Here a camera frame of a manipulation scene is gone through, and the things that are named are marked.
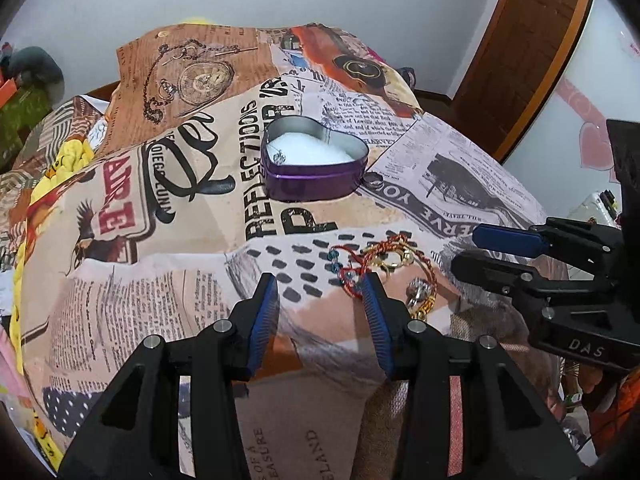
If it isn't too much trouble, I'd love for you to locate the gold twisted bracelet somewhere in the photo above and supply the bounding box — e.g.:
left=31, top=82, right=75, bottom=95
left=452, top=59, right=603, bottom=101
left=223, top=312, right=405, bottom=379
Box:
left=361, top=241, right=436, bottom=322

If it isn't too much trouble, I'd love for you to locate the silver crystal pendant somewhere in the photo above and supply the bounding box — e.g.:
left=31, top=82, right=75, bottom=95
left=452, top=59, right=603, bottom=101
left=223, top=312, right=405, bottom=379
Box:
left=406, top=280, right=432, bottom=308

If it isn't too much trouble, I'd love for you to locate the red string bracelet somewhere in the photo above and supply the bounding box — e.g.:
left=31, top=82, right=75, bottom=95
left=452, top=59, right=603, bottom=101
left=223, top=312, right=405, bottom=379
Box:
left=327, top=234, right=437, bottom=302

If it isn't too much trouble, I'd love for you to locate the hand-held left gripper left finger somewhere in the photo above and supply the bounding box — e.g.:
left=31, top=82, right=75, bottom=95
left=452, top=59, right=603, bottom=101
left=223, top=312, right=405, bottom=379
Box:
left=57, top=272, right=281, bottom=480

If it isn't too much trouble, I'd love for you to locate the green patterned cloth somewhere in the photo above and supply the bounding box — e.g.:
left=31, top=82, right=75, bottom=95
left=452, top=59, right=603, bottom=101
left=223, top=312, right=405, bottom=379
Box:
left=0, top=82, right=53, bottom=173

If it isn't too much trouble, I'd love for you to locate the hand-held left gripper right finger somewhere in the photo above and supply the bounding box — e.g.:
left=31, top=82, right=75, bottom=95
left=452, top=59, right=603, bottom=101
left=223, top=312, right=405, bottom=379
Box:
left=361, top=272, right=587, bottom=480

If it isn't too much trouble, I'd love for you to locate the white plastic bag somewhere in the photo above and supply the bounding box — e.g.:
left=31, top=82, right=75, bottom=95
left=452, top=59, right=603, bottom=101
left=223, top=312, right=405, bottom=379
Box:
left=569, top=189, right=622, bottom=233

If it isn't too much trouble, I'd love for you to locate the silver pendant necklace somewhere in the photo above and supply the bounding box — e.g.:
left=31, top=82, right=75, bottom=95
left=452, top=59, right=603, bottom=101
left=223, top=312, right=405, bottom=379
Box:
left=266, top=141, right=292, bottom=166

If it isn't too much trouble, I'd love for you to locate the purple heart-shaped tin box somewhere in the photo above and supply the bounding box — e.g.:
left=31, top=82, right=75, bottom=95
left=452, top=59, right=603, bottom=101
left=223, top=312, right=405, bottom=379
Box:
left=260, top=115, right=369, bottom=203

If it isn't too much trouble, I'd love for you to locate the dark grey bag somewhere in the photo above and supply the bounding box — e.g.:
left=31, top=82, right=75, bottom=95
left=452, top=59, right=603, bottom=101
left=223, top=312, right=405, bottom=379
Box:
left=9, top=46, right=66, bottom=103

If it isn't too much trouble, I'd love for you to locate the newspaper print blanket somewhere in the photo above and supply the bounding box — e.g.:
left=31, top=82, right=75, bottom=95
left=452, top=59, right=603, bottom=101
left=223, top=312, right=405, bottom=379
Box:
left=10, top=22, right=571, bottom=480

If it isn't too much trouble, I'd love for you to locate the pink heart wall sticker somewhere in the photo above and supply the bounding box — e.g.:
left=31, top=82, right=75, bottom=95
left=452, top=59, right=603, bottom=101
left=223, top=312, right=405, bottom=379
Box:
left=554, top=77, right=617, bottom=172

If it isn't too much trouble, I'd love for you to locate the brown wooden door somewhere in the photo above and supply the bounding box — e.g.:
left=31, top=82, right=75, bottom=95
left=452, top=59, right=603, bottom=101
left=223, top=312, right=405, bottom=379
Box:
left=415, top=0, right=599, bottom=164

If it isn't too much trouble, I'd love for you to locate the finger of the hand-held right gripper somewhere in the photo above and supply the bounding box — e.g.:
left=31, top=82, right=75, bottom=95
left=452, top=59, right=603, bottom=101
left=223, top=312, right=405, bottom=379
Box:
left=449, top=251, right=621, bottom=322
left=472, top=217, right=626, bottom=282

